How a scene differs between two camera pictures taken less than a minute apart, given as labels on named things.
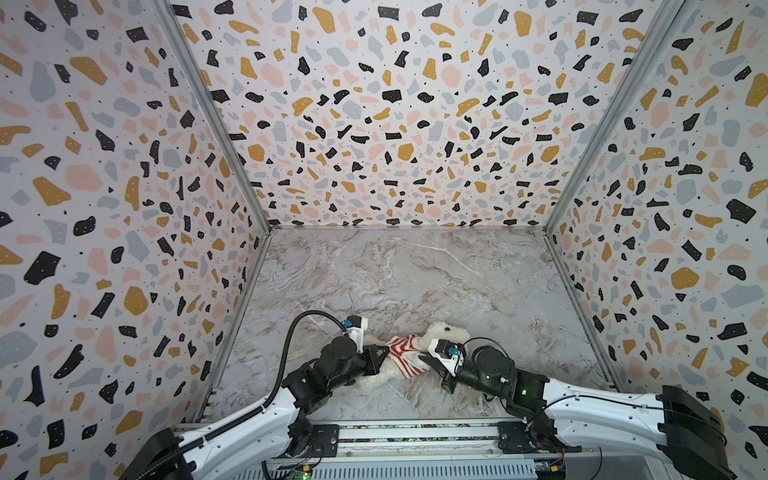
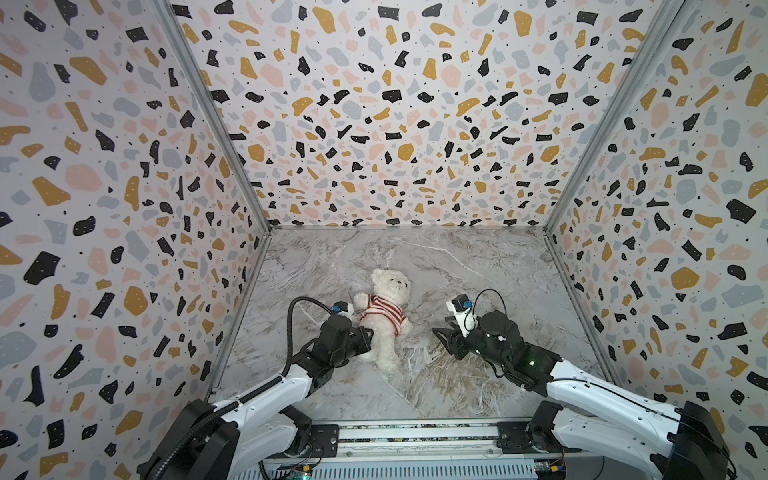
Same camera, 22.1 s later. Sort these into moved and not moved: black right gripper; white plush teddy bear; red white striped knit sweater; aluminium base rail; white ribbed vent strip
Moved: red white striped knit sweater; black right gripper; white plush teddy bear
Not moved: white ribbed vent strip; aluminium base rail
